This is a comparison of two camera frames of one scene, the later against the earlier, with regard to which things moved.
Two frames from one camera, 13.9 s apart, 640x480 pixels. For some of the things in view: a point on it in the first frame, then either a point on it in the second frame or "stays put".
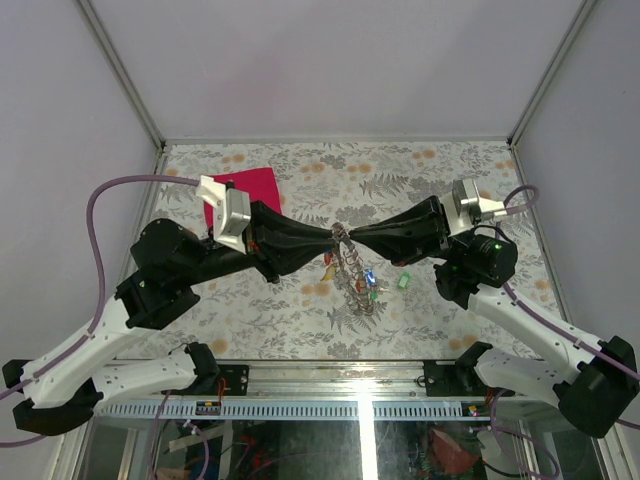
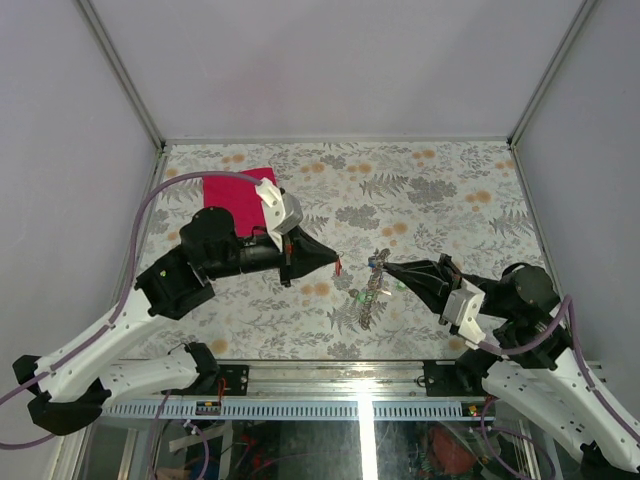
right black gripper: [409, 237] -> [432, 280]
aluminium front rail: [324, 390] stays put
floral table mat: [348, 301] stays put
